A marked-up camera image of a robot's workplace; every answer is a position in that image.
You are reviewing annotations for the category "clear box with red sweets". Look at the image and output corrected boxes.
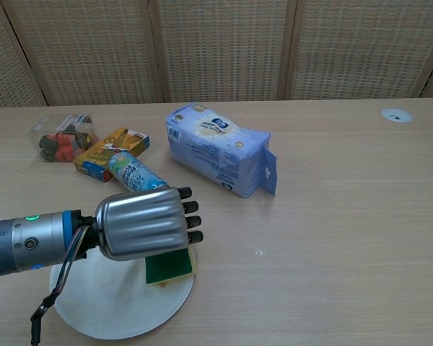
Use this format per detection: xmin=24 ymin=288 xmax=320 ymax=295
xmin=27 ymin=114 xmax=100 ymax=163

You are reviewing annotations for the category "yellow orange carton box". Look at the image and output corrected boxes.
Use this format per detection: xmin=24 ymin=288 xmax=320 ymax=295
xmin=74 ymin=127 xmax=152 ymax=184

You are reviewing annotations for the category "white round cable grommet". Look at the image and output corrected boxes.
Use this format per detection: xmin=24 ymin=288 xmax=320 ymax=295
xmin=381 ymin=107 xmax=414 ymax=123

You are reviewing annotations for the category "green yellow sponge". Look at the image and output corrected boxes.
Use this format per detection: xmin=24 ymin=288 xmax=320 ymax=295
xmin=145 ymin=247 xmax=198 ymax=288

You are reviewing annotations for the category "blue tissue pack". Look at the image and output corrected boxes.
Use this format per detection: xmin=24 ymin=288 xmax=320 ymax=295
xmin=165 ymin=102 xmax=278 ymax=199

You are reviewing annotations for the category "black hand cable bundle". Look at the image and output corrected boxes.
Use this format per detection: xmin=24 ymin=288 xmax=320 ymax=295
xmin=30 ymin=223 xmax=91 ymax=346

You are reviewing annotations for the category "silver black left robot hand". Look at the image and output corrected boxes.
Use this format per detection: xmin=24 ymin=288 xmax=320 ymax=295
xmin=75 ymin=186 xmax=205 ymax=261

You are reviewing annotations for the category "white paper plate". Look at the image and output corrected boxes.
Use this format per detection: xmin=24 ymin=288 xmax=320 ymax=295
xmin=48 ymin=248 xmax=196 ymax=340

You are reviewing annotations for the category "blue green drink can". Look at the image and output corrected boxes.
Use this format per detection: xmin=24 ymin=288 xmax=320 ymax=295
xmin=108 ymin=151 xmax=170 ymax=195

